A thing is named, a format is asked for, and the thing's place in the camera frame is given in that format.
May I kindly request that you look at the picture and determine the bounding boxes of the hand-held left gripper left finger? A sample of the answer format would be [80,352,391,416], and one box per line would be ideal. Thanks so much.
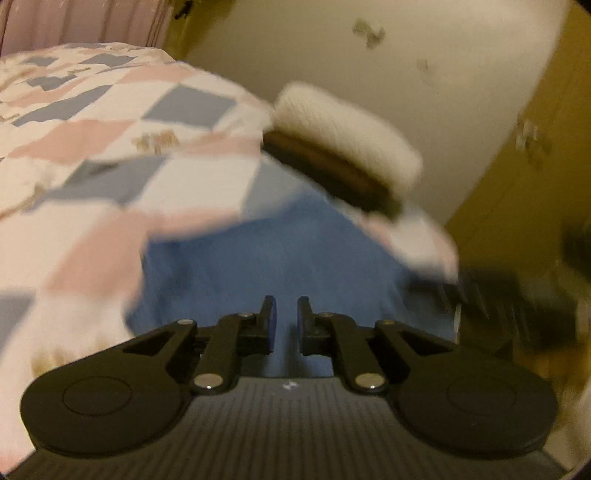
[122,295,280,395]

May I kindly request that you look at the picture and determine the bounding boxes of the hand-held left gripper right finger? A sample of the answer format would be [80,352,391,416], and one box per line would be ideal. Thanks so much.
[297,295,458,395]

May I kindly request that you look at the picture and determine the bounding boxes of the blue jeans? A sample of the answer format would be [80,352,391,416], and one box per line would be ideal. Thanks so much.
[124,175,459,378]

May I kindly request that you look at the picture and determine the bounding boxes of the yellow wooden wardrobe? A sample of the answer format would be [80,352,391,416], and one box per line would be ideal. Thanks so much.
[443,41,591,296]

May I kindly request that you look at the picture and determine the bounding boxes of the checkered pink grey blanket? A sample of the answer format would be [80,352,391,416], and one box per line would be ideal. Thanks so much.
[0,41,463,457]

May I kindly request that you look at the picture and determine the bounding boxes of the pink curtain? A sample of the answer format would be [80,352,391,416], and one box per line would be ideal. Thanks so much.
[0,0,186,59]

